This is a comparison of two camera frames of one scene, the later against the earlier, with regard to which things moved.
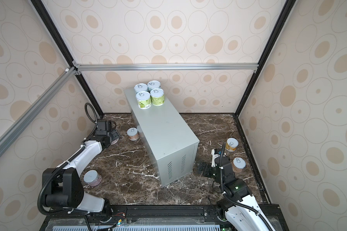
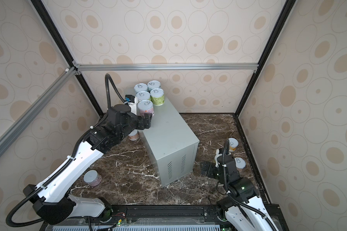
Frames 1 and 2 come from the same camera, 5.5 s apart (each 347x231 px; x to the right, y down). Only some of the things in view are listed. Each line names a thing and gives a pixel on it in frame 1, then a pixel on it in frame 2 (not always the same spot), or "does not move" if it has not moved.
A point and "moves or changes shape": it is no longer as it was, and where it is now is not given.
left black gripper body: [113, 135] to [140, 122]
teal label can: [153, 84] does not move
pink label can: [114, 142] moves or changes shape
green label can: [157, 96] does not move
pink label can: [92, 178] does not move
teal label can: [140, 87] does not move
